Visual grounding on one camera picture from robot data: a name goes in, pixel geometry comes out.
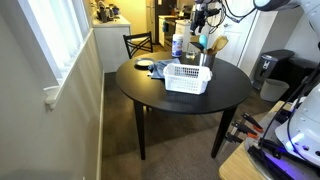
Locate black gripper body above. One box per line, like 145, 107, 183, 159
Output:
190, 2, 210, 26

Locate teal silicone spatula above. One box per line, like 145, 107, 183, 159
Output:
198, 34, 209, 50

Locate black spatula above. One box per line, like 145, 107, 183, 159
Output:
189, 41, 205, 53

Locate white plastic basket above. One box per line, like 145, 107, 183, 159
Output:
163, 63, 213, 96

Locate white wipes canister blue label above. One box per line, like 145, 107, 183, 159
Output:
171, 33, 185, 58

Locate large wooden spoon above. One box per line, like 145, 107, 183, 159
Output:
212, 35, 230, 54

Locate kitchen stove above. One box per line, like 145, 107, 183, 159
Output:
163, 16, 188, 51

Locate wooden slotted turner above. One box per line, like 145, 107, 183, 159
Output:
206, 39, 220, 56

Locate clear drinking glass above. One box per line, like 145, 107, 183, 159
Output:
185, 49, 198, 61

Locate metal utensil holder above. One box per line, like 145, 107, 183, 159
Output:
198, 52, 217, 71

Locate white door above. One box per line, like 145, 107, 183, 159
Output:
208, 0, 279, 68

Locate blue cloth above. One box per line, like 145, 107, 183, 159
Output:
147, 58, 181, 80

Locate black wooden chair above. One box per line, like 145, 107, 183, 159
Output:
122, 31, 154, 60

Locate small round plate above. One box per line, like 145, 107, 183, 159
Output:
134, 57, 156, 69

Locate round black dining table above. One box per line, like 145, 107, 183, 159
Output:
115, 50, 253, 161

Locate black trash can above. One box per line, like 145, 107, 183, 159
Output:
252, 49, 296, 91

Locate white kitchen counter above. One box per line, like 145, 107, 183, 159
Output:
92, 14, 132, 74

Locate black coffee maker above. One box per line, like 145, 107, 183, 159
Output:
96, 1, 113, 24

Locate small white waste bin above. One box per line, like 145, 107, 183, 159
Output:
259, 78, 290, 103

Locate black clamp orange tip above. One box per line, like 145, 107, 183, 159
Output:
230, 121, 260, 140
241, 112, 264, 134

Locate black low cabinet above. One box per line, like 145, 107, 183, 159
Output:
268, 57, 320, 102

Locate white window blinds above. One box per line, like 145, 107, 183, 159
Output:
19, 0, 92, 83

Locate light wooden robot table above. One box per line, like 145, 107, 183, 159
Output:
218, 100, 294, 180

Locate white window sill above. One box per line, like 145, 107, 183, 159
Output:
44, 28, 94, 110

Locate grey robot mounting plate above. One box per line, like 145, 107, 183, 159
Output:
244, 111, 320, 180

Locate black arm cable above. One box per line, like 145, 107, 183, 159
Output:
208, 0, 258, 25

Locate black base cable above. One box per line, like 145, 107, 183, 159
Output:
259, 64, 320, 160

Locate black mounting rail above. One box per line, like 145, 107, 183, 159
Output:
247, 145, 295, 180

